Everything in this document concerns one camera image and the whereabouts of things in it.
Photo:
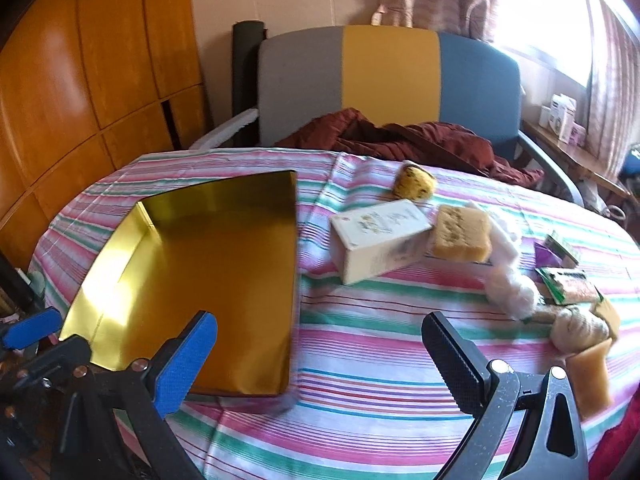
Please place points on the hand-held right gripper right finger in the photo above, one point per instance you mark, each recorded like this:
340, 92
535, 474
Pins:
455, 365

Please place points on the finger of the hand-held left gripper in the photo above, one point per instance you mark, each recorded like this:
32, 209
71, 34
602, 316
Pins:
32, 329
35, 367

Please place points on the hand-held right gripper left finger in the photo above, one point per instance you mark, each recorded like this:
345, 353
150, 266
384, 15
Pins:
185, 365

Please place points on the gold tin tray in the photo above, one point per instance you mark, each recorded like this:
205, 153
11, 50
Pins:
215, 260

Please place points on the white socks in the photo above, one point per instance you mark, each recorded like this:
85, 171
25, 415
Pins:
580, 332

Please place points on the beige sponge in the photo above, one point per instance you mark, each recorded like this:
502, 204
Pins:
590, 380

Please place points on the purple foil packet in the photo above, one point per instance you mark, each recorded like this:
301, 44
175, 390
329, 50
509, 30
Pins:
542, 257

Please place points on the green snack packet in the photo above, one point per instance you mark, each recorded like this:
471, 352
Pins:
570, 285

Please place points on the white cotton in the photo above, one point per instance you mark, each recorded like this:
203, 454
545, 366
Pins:
502, 232

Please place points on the white carton box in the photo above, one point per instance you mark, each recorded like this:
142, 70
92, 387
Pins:
380, 245

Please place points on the small yellow sponge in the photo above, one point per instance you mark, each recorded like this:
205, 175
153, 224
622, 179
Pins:
607, 315

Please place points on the yellow plush toy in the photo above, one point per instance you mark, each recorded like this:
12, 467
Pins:
412, 180

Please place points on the striped tablecloth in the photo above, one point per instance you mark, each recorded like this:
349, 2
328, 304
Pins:
380, 335

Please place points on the red cloth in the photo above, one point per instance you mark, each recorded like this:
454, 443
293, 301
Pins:
620, 450

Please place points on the maroon jacket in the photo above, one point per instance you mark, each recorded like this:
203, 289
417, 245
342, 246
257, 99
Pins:
430, 145

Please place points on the wooden side table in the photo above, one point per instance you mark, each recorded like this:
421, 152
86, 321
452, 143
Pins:
575, 157

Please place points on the wooden wardrobe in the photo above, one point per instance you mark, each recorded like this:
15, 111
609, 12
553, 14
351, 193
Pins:
75, 85

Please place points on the pink box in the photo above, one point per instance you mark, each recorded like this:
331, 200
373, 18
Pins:
578, 135

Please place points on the small white box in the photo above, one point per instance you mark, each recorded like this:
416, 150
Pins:
546, 116

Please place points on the blue bag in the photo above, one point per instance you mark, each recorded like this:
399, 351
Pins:
632, 162

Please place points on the white printed box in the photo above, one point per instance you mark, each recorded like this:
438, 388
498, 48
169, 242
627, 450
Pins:
562, 117

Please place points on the grey yellow blue armchair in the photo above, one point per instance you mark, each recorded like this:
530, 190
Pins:
390, 75

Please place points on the black rolled mat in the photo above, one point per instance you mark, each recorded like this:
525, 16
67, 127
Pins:
246, 70

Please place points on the window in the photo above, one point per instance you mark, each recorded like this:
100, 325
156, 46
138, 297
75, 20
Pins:
545, 15

